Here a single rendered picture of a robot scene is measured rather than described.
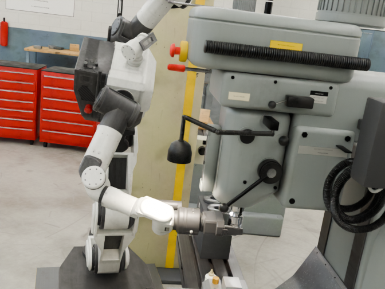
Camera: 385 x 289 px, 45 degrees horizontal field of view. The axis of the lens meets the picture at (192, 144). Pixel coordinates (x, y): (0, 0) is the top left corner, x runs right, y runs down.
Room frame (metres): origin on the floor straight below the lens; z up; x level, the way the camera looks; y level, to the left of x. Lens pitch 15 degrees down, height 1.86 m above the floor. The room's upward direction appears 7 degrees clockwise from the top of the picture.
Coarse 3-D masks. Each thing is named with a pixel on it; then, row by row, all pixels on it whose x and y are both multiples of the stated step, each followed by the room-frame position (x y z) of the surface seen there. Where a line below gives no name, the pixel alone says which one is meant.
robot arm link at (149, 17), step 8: (152, 0) 1.88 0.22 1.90; (160, 0) 1.87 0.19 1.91; (144, 8) 1.90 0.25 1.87; (152, 8) 1.88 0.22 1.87; (160, 8) 1.88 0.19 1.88; (168, 8) 1.89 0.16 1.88; (184, 8) 1.87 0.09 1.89; (144, 16) 1.90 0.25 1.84; (152, 16) 1.90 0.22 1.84; (160, 16) 1.90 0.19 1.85; (144, 24) 1.91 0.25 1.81; (152, 24) 1.92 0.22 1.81
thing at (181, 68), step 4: (168, 64) 1.45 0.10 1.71; (172, 64) 1.45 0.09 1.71; (176, 64) 1.45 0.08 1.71; (168, 68) 1.44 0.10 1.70; (172, 68) 1.45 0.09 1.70; (176, 68) 1.45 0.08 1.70; (180, 68) 1.45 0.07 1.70; (184, 68) 1.45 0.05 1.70; (188, 68) 1.46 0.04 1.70; (192, 68) 1.46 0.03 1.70; (196, 68) 1.46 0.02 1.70; (200, 68) 1.47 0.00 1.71; (204, 72) 1.47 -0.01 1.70; (208, 72) 1.47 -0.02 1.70
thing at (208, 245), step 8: (200, 200) 1.84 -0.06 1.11; (208, 200) 1.82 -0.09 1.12; (216, 200) 1.83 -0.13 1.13; (200, 208) 1.81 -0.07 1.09; (208, 208) 1.73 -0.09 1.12; (216, 208) 1.77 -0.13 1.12; (200, 232) 1.74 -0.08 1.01; (200, 240) 1.72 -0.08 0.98; (208, 240) 1.69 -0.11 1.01; (216, 240) 1.69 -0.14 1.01; (224, 240) 1.70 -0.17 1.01; (200, 248) 1.70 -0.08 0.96; (208, 248) 1.69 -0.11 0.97; (216, 248) 1.69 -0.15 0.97; (224, 248) 1.70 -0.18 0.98; (200, 256) 1.68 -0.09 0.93; (208, 256) 1.69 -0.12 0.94; (216, 256) 1.69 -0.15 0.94; (224, 256) 1.70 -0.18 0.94
